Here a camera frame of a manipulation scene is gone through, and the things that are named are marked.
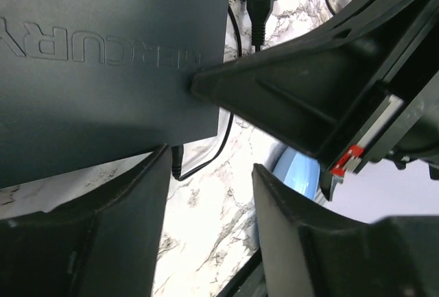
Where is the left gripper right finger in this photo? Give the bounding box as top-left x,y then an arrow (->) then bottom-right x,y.
252,164 -> 438,296

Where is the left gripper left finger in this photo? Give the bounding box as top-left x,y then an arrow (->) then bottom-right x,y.
1,146 -> 171,296

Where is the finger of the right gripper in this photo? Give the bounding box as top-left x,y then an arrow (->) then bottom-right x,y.
191,0 -> 438,199

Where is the black power cable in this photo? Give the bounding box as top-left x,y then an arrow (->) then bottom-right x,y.
170,5 -> 242,182

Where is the black network switch box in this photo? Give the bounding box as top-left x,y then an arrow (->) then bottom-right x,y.
1,0 -> 228,187

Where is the black two-pin plug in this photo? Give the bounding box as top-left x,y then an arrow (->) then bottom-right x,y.
244,0 -> 277,51

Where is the blue plastic plate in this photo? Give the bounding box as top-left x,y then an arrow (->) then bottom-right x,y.
273,147 -> 320,200

